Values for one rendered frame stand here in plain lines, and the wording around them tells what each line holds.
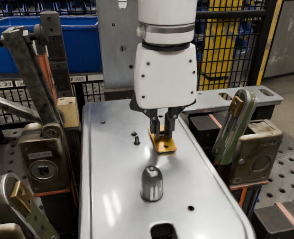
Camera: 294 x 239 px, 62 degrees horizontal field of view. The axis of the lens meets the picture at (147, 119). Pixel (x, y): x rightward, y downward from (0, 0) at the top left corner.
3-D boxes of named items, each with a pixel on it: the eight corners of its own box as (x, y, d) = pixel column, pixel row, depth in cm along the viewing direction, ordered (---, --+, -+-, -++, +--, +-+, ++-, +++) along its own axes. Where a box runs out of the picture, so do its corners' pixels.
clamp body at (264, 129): (256, 256, 58) (304, 137, 40) (210, 267, 56) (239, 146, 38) (236, 223, 66) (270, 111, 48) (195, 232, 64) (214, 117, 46)
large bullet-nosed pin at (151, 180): (164, 206, 36) (166, 173, 32) (143, 210, 35) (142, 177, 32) (159, 190, 38) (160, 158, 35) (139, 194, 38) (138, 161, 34)
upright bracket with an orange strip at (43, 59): (80, 219, 66) (38, 28, 41) (75, 220, 66) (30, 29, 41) (80, 210, 69) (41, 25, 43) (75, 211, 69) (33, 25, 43)
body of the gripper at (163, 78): (137, 42, 33) (138, 114, 39) (207, 39, 35) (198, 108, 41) (129, 32, 39) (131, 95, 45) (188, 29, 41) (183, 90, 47)
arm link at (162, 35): (141, 27, 32) (141, 50, 33) (204, 24, 33) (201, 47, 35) (131, 17, 39) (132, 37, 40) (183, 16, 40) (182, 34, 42)
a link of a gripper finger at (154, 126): (142, 110, 41) (142, 142, 45) (160, 108, 42) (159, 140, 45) (139, 102, 44) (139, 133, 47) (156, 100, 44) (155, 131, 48)
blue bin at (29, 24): (101, 71, 71) (96, 25, 65) (-5, 73, 70) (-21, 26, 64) (106, 55, 86) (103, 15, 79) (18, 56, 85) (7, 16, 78)
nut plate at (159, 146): (178, 150, 44) (178, 144, 43) (157, 152, 43) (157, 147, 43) (165, 125, 51) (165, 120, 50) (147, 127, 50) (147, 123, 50)
